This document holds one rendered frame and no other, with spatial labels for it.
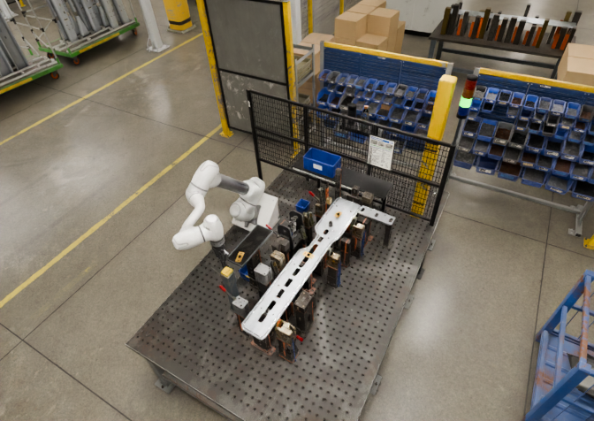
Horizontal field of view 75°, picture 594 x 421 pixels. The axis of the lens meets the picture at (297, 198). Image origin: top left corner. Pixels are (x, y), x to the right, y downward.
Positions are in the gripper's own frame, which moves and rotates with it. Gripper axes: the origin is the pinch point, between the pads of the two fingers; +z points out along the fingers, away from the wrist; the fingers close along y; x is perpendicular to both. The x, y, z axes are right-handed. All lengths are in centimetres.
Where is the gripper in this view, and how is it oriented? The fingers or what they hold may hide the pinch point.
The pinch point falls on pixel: (224, 263)
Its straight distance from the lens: 259.6
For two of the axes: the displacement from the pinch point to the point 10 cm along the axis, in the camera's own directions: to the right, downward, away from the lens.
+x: 5.3, -6.0, 6.0
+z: 0.5, 7.3, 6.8
